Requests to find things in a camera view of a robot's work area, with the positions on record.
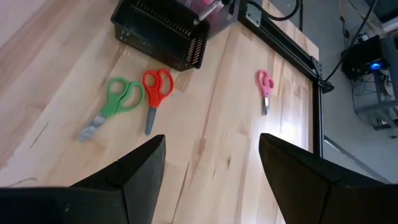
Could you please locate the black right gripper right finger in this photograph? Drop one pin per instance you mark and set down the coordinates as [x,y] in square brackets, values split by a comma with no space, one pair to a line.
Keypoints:
[311,186]

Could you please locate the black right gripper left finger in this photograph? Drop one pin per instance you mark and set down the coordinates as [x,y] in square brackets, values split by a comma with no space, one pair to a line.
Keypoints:
[130,186]

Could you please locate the green scissors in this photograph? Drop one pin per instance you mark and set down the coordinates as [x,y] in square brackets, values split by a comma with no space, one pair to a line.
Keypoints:
[112,107]

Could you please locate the red scissors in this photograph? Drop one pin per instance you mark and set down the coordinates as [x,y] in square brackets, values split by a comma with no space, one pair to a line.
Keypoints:
[154,98]

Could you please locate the pink scissors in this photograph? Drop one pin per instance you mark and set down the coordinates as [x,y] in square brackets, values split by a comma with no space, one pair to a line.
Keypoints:
[265,88]

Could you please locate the black computer tower blue light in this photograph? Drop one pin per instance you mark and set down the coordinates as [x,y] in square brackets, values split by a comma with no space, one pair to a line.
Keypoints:
[360,59]

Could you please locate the black mesh basket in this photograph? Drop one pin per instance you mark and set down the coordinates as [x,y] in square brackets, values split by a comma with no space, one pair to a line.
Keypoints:
[161,34]

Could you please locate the grey metal bracket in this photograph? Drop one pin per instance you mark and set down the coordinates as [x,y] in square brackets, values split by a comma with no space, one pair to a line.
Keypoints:
[253,14]

